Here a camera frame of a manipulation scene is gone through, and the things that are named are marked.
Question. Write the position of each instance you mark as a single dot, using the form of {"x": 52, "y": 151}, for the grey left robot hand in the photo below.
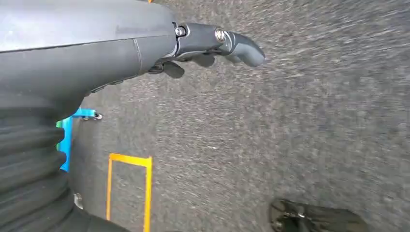
{"x": 80, "y": 44}

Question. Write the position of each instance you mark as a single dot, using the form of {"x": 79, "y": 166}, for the ribbed grey left robot arm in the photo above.
{"x": 29, "y": 173}

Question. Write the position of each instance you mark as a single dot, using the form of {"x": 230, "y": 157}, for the blue steel shelf rack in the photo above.
{"x": 67, "y": 141}

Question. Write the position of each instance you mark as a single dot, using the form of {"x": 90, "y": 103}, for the yellow floor tape rectangle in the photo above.
{"x": 147, "y": 192}

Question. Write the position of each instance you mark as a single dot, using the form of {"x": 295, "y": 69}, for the black robot foot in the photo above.
{"x": 314, "y": 217}

